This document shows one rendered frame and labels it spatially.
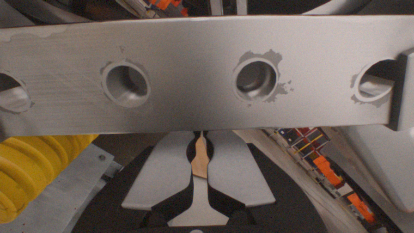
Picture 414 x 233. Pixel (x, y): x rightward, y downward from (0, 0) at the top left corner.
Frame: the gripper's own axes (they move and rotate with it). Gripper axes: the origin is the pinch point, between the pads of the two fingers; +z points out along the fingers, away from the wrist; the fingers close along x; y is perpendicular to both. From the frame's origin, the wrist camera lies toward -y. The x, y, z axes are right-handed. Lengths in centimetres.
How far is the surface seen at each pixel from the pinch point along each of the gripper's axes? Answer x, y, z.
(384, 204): 166, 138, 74
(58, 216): -31.9, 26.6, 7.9
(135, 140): -42, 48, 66
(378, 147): 30.9, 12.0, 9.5
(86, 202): -35, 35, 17
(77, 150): -13.1, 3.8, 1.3
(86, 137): -13.0, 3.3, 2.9
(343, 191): 531, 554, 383
